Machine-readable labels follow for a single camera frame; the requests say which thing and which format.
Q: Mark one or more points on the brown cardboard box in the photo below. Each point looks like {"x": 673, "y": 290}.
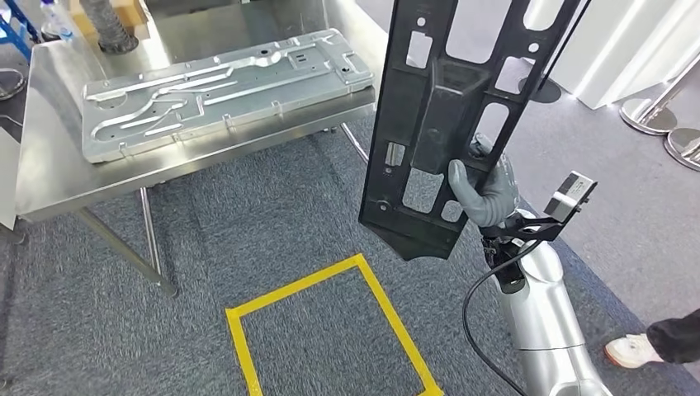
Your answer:
{"x": 134, "y": 16}

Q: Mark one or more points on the black plastic frame part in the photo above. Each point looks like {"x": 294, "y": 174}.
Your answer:
{"x": 393, "y": 136}

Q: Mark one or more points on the yellow floor tape square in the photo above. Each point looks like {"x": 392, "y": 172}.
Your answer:
{"x": 295, "y": 285}

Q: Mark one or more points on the white lit display panel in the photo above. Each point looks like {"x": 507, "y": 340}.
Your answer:
{"x": 618, "y": 54}

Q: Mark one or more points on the black round base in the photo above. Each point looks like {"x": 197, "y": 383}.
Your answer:
{"x": 10, "y": 84}

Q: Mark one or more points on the person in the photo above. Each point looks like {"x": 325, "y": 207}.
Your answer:
{"x": 678, "y": 339}

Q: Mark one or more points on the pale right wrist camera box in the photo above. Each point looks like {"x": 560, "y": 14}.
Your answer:
{"x": 568, "y": 198}

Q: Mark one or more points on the stamped silver metal plate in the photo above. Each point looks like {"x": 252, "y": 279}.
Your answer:
{"x": 218, "y": 98}

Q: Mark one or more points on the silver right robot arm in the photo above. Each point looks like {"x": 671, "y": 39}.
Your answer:
{"x": 547, "y": 322}

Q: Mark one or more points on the clear plastic bottle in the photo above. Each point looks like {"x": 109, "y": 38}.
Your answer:
{"x": 57, "y": 24}

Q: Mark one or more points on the chrome stanchion post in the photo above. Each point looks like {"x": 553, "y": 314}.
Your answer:
{"x": 648, "y": 117}
{"x": 683, "y": 147}

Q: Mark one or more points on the stainless steel workbench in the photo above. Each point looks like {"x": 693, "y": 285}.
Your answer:
{"x": 49, "y": 164}

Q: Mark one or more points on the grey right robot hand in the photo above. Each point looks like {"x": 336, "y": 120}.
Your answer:
{"x": 495, "y": 202}

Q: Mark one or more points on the blue metal frame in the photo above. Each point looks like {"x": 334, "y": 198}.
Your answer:
{"x": 16, "y": 39}

